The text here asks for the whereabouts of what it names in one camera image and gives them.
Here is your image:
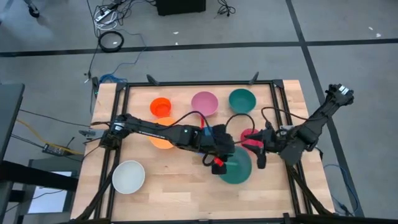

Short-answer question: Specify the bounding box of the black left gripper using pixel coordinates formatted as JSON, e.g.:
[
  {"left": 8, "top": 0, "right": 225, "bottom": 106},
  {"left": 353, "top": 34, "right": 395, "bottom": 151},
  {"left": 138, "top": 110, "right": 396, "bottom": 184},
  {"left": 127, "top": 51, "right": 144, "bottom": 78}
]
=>
[{"left": 195, "top": 124, "right": 236, "bottom": 175}]

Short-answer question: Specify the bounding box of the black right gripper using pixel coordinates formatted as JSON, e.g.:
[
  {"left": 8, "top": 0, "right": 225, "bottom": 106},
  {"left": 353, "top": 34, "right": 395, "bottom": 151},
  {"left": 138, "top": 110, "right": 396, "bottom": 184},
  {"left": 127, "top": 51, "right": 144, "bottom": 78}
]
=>
[{"left": 244, "top": 127, "right": 299, "bottom": 170}]

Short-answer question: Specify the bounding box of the large green bowl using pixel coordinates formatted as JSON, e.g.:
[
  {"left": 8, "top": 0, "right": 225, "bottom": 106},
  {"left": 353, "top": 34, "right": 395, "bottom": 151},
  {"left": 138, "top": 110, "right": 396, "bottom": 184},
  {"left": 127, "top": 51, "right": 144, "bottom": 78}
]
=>
[{"left": 218, "top": 146, "right": 253, "bottom": 185}]

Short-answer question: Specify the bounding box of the dark teal green bowl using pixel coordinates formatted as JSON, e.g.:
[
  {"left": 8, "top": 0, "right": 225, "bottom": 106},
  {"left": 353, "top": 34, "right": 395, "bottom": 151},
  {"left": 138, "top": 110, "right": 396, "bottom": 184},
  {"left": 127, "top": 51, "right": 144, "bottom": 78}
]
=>
[{"left": 228, "top": 88, "right": 257, "bottom": 114}]

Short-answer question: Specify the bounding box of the light orange bowl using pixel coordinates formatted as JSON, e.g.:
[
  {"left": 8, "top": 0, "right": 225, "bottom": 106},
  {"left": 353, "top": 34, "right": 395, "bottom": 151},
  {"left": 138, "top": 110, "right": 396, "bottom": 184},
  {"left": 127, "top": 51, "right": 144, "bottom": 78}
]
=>
[{"left": 148, "top": 116, "right": 177, "bottom": 150}]

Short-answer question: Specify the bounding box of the pink bowl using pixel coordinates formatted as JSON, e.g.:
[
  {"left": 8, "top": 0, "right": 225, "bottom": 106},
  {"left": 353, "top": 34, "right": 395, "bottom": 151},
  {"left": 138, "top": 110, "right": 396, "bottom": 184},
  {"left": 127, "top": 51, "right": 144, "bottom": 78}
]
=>
[{"left": 190, "top": 91, "right": 219, "bottom": 118}]

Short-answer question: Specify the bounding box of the small orange-red bowl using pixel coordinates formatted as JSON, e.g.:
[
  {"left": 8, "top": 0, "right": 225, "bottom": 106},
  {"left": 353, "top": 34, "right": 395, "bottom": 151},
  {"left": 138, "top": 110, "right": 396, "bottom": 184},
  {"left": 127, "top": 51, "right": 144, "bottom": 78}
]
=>
[{"left": 149, "top": 97, "right": 173, "bottom": 118}]

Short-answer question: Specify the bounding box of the white bowl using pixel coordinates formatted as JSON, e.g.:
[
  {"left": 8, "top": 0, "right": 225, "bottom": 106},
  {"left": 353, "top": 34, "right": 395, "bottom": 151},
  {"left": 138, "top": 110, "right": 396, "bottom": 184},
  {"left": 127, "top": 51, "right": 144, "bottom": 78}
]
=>
[{"left": 111, "top": 160, "right": 146, "bottom": 195}]

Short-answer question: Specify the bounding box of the magenta cup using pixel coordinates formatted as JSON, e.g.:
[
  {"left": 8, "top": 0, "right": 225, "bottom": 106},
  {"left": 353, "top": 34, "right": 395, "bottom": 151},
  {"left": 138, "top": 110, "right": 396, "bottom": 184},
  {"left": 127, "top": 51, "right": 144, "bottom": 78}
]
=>
[{"left": 240, "top": 128, "right": 264, "bottom": 151}]

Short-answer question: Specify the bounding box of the black box on floor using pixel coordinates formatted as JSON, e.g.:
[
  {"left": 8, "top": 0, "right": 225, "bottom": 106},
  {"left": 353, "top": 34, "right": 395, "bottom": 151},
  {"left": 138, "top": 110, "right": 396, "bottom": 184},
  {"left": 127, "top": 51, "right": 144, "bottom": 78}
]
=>
[{"left": 155, "top": 0, "right": 207, "bottom": 17}]

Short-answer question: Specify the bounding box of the small black electronics box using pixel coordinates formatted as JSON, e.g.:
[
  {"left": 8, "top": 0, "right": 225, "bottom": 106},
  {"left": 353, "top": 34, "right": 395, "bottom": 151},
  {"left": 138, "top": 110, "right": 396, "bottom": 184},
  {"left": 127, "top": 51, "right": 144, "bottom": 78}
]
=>
[{"left": 42, "top": 143, "right": 68, "bottom": 157}]

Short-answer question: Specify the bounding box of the white power strip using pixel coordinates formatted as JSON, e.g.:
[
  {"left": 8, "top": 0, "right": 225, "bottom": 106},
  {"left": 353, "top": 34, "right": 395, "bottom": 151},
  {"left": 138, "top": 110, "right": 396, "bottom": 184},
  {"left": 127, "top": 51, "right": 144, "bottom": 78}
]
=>
[{"left": 95, "top": 8, "right": 116, "bottom": 22}]

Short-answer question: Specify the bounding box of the black side desk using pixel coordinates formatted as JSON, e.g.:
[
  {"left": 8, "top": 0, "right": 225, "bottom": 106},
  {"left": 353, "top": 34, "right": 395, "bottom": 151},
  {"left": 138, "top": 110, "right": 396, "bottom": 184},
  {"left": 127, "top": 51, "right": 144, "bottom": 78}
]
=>
[{"left": 0, "top": 83, "right": 26, "bottom": 163}]

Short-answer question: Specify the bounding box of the black chair caster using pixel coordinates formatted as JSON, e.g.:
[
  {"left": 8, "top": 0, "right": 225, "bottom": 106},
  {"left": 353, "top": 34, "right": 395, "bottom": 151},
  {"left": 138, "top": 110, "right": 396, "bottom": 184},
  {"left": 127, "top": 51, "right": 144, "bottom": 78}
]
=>
[{"left": 24, "top": 0, "right": 40, "bottom": 19}]

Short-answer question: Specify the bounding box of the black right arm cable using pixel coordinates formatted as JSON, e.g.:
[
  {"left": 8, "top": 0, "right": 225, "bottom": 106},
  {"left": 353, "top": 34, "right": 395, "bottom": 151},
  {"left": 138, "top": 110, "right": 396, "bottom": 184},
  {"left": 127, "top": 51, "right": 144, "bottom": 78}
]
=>
[{"left": 260, "top": 106, "right": 309, "bottom": 126}]

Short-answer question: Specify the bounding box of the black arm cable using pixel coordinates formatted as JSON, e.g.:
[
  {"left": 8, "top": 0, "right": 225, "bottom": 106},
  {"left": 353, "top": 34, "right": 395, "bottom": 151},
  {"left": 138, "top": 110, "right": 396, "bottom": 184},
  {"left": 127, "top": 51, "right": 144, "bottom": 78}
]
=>
[
  {"left": 260, "top": 106, "right": 309, "bottom": 126},
  {"left": 167, "top": 110, "right": 208, "bottom": 131}
]

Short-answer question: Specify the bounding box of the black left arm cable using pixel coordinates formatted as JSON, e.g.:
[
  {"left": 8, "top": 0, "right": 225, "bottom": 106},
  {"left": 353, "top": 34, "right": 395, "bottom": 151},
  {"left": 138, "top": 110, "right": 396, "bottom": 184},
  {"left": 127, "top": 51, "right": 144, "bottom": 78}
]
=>
[{"left": 167, "top": 110, "right": 208, "bottom": 131}]

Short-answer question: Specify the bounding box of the black aluminium table frame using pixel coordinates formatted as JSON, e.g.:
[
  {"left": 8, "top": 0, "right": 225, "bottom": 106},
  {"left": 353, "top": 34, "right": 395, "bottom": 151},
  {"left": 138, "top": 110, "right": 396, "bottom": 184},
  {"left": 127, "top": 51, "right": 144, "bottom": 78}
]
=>
[{"left": 74, "top": 72, "right": 335, "bottom": 224}]

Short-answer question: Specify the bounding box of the blue cable with grey plug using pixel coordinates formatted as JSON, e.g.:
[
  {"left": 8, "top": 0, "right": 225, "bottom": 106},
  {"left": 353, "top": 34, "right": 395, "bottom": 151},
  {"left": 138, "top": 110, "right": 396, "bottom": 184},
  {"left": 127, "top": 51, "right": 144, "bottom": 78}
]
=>
[{"left": 323, "top": 164, "right": 359, "bottom": 216}]

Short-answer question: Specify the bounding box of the blue floor cable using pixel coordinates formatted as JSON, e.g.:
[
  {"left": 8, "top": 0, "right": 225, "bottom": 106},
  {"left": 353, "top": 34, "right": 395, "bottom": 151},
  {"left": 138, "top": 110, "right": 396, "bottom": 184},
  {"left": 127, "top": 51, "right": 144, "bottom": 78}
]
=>
[{"left": 98, "top": 73, "right": 128, "bottom": 85}]

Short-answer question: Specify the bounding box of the black cable bundle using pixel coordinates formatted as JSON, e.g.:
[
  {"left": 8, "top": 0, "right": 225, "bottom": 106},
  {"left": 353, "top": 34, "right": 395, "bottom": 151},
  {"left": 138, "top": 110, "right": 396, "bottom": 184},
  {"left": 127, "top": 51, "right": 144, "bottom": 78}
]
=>
[{"left": 214, "top": 0, "right": 236, "bottom": 18}]

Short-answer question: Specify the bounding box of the black ring on floor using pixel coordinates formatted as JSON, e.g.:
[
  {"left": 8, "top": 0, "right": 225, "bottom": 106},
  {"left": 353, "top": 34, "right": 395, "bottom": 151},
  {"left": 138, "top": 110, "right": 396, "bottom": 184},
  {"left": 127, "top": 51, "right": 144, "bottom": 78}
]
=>
[{"left": 98, "top": 30, "right": 125, "bottom": 53}]

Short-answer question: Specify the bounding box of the yellow floor cable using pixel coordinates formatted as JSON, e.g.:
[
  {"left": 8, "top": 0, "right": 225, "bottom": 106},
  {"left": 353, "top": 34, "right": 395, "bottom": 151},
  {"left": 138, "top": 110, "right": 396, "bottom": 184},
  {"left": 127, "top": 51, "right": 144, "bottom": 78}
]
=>
[{"left": 16, "top": 119, "right": 85, "bottom": 156}]

